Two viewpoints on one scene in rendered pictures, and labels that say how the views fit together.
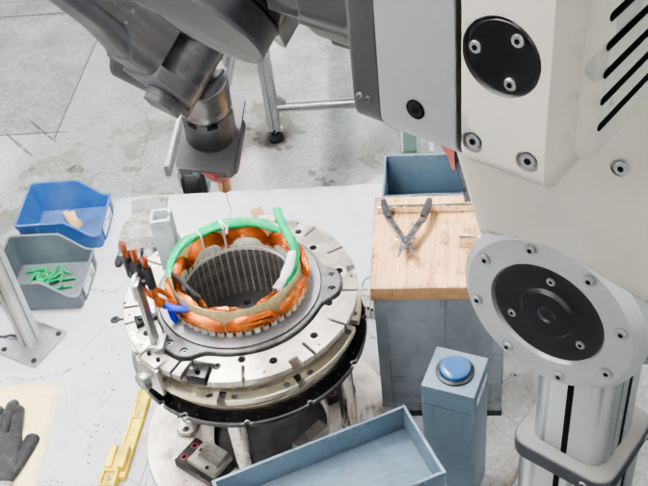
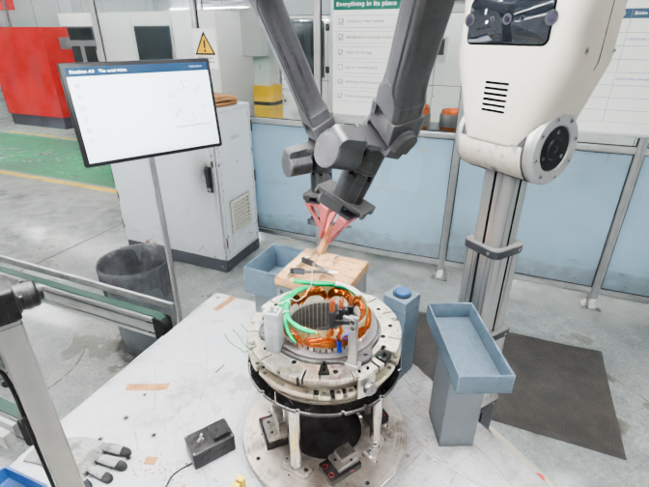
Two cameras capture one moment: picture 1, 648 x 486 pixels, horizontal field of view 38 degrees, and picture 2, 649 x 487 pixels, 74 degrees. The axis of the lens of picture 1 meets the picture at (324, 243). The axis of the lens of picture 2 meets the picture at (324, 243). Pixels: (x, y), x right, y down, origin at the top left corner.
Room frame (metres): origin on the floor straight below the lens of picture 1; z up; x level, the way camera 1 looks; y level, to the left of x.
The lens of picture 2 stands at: (0.73, 0.83, 1.65)
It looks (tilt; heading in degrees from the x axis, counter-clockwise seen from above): 26 degrees down; 286
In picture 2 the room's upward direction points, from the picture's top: straight up
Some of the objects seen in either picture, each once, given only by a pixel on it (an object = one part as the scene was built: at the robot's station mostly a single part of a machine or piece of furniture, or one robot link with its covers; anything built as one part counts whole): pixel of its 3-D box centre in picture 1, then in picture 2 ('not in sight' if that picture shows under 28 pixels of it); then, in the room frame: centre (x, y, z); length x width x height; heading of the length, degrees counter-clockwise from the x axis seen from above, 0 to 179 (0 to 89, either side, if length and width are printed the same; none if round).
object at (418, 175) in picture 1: (438, 241); (277, 299); (1.16, -0.19, 0.92); 0.17 x 0.11 x 0.28; 81
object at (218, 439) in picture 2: not in sight; (210, 441); (1.16, 0.24, 0.81); 0.10 x 0.06 x 0.06; 50
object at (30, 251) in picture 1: (44, 272); not in sight; (1.33, 0.53, 0.82); 0.16 x 0.14 x 0.07; 83
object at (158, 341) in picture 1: (149, 314); (353, 342); (0.84, 0.23, 1.15); 0.03 x 0.02 x 0.12; 167
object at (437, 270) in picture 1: (438, 245); (323, 272); (1.01, -0.16, 1.05); 0.20 x 0.19 x 0.02; 171
